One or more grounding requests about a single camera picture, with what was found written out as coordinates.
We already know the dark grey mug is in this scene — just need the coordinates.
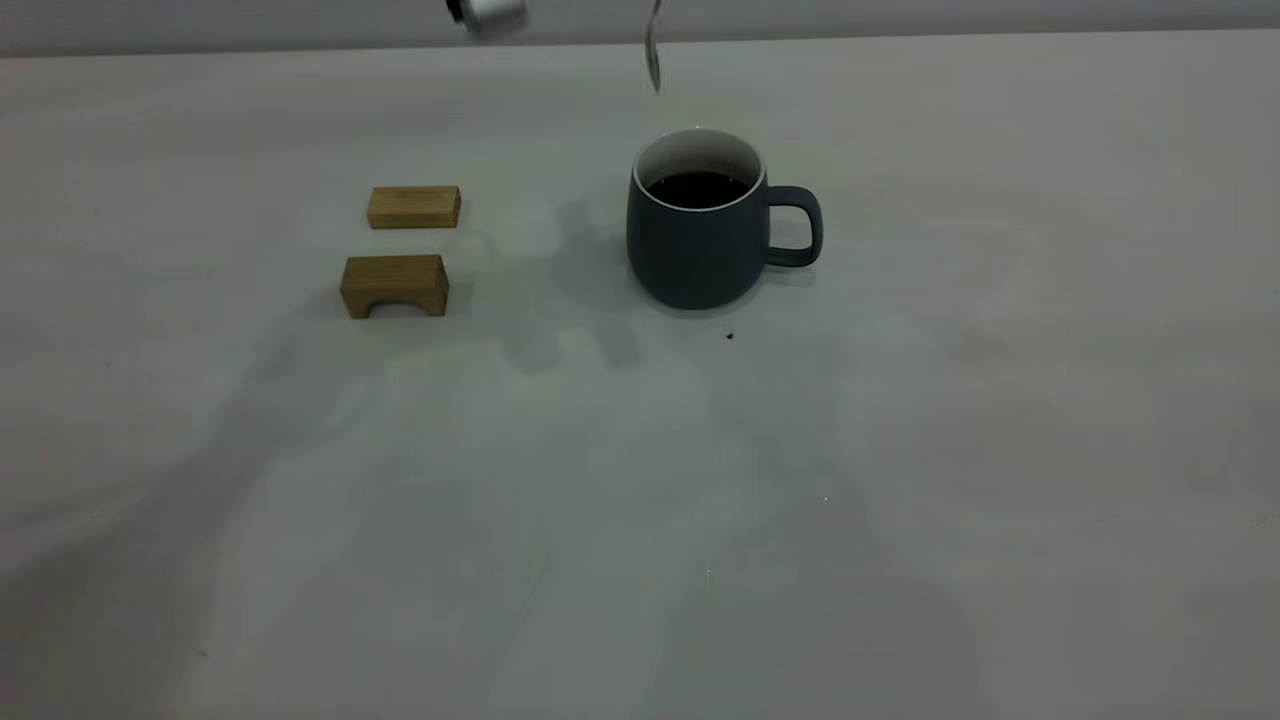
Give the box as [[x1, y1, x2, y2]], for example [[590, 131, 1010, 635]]
[[627, 127, 825, 311]]

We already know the spoon with light blue handle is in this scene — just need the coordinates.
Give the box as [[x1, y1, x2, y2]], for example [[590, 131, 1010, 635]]
[[643, 0, 664, 94]]

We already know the dark coffee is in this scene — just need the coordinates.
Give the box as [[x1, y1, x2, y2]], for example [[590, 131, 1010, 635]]
[[645, 170, 753, 211]]

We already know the arched wooden block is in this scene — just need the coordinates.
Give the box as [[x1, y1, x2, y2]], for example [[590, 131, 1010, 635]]
[[340, 254, 450, 320]]

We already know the flat wooden block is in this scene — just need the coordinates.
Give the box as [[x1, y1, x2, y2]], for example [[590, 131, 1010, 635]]
[[366, 185, 463, 231]]

